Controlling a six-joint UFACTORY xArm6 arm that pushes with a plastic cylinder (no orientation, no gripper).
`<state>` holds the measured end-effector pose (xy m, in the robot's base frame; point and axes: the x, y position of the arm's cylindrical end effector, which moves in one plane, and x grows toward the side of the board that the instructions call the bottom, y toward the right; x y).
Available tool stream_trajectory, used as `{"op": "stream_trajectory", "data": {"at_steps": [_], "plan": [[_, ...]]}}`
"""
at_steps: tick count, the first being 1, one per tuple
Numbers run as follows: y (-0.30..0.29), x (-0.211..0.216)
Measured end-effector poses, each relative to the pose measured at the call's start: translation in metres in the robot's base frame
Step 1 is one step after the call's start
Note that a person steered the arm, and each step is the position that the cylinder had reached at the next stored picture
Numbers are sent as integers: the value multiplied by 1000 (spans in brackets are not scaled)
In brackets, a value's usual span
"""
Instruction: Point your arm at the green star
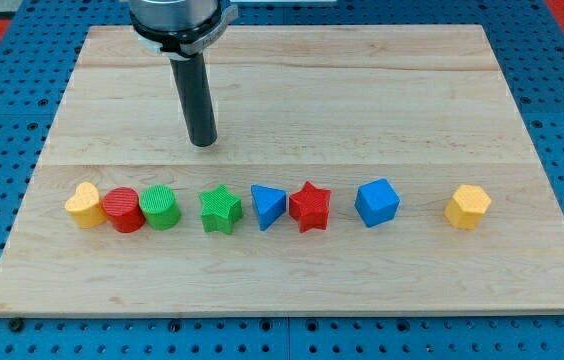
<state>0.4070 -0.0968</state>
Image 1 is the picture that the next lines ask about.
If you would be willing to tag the red star block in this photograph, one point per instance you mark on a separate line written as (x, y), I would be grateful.
(310, 207)

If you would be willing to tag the green star block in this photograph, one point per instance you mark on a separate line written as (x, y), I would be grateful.
(220, 210)

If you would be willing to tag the blue triangle block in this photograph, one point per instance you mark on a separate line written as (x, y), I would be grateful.
(269, 204)

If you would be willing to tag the light wooden board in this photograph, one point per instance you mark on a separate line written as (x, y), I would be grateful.
(424, 106)

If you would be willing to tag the blue cube block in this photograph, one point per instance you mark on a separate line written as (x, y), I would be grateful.
(377, 202)

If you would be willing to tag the green cylinder block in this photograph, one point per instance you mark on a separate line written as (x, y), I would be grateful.
(159, 206)

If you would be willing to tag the black cylindrical pointer tool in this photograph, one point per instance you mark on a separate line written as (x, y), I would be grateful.
(195, 99)

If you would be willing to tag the red cylinder block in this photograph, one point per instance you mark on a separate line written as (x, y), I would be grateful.
(121, 205)

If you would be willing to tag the yellow hexagon block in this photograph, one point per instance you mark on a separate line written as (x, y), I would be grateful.
(467, 207)

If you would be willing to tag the yellow heart block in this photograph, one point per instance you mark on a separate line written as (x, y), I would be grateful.
(85, 206)

